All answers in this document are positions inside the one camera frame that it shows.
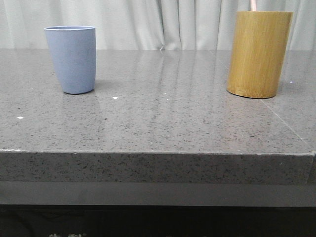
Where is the blue plastic cup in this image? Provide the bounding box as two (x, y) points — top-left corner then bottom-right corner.
(44, 26), (96, 94)

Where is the white curtain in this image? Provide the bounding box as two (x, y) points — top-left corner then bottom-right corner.
(0, 0), (316, 51)

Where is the bamboo cylinder holder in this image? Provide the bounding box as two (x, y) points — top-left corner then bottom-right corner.
(227, 11), (293, 99)

